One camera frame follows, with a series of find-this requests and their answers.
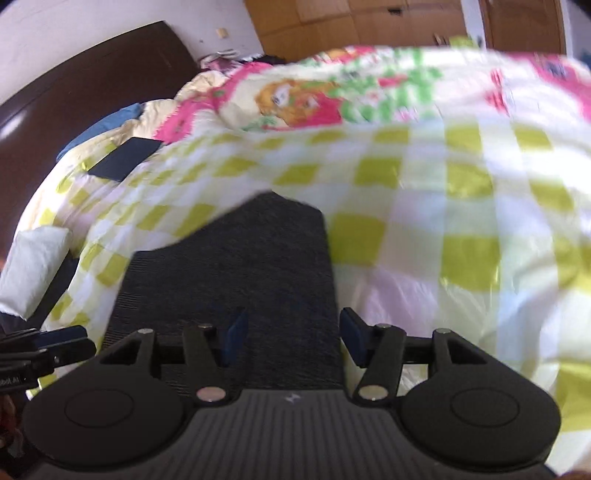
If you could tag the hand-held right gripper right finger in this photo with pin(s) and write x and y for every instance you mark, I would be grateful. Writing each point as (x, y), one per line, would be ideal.
(353, 337)

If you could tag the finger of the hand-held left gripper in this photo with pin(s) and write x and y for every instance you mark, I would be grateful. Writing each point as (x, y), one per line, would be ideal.
(69, 351)
(55, 334)

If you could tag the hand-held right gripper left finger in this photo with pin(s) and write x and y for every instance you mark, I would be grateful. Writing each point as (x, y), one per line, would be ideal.
(236, 334)

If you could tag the dark grey checked pants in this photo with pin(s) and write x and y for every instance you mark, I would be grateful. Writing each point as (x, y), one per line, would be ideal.
(277, 267)

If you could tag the white pillow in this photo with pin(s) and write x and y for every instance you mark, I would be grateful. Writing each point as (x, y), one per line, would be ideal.
(32, 267)

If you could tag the blue pillow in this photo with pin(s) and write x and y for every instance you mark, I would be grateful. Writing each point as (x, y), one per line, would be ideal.
(106, 125)

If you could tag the dark wooden headboard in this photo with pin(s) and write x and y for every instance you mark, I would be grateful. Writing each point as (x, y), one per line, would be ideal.
(69, 106)

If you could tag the cream quilt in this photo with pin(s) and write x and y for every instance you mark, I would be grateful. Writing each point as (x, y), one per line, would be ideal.
(184, 99)

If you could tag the pile of clothes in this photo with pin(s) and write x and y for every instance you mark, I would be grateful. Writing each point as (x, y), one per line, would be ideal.
(226, 60)

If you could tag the wooden wardrobe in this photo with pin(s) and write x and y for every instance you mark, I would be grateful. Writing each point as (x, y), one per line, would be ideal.
(323, 23)

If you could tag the wooden door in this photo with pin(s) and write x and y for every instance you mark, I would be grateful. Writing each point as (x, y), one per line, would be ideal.
(521, 23)

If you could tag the wall socket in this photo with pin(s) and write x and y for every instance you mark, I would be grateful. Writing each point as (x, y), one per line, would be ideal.
(222, 33)

